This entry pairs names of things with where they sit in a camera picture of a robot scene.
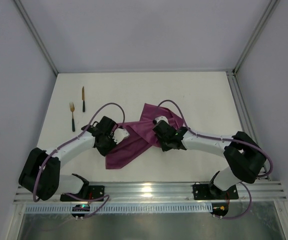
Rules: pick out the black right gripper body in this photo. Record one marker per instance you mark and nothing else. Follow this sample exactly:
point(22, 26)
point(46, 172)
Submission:
point(160, 128)

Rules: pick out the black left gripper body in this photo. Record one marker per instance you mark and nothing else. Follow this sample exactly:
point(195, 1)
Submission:
point(111, 139)

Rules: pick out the purple cloth napkin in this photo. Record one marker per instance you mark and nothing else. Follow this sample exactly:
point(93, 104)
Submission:
point(141, 136)

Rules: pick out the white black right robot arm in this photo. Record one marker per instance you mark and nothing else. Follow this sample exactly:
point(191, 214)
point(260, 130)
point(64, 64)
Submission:
point(244, 157)

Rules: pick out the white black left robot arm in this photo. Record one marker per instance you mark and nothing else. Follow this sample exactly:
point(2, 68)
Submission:
point(41, 174)

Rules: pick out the left controller board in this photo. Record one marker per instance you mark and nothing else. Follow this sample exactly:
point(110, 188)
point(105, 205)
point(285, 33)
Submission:
point(80, 211)

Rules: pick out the controller board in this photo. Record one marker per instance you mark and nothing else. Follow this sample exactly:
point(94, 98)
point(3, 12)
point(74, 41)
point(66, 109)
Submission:
point(219, 211)
point(80, 211)

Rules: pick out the right controller board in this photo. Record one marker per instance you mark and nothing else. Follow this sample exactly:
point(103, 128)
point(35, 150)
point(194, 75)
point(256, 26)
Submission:
point(219, 211)

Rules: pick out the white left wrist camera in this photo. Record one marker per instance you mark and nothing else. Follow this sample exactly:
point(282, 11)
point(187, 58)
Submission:
point(120, 134)

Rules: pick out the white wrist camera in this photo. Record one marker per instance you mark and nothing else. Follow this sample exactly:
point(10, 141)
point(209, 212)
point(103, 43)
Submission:
point(160, 118)
point(120, 134)

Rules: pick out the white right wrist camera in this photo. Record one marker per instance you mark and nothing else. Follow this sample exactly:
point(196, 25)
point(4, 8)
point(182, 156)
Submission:
point(160, 118)

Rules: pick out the gold fork black handle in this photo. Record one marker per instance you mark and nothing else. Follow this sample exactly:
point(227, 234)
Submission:
point(72, 109)

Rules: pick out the gold knife black handle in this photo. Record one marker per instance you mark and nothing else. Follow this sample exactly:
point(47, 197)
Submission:
point(83, 99)

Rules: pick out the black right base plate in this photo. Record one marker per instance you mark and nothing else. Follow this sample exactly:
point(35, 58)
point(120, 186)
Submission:
point(205, 191)

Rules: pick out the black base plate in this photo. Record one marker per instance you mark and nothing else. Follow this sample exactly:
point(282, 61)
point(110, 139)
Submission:
point(93, 193)
point(205, 191)

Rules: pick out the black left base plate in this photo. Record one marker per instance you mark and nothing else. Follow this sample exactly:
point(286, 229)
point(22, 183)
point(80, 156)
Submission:
point(93, 193)

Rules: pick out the aluminium right side rail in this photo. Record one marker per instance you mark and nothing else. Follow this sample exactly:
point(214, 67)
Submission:
point(243, 115)

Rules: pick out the aluminium rail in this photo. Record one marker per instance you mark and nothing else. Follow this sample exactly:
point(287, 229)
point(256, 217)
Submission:
point(180, 192)
point(243, 115)

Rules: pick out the slotted grey cable duct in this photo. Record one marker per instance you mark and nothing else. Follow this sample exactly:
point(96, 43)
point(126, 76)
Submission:
point(123, 208)

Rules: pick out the aluminium front rail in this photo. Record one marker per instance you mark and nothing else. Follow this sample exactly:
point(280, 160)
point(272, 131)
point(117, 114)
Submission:
point(180, 192)

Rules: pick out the left corner frame post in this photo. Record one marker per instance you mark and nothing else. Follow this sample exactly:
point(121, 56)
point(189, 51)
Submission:
point(35, 35)

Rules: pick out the corner frame post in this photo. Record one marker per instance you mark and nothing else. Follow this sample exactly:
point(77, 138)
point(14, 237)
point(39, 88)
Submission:
point(256, 33)
point(35, 35)

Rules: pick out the right corner frame post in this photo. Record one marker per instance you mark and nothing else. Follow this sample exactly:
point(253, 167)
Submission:
point(256, 33)

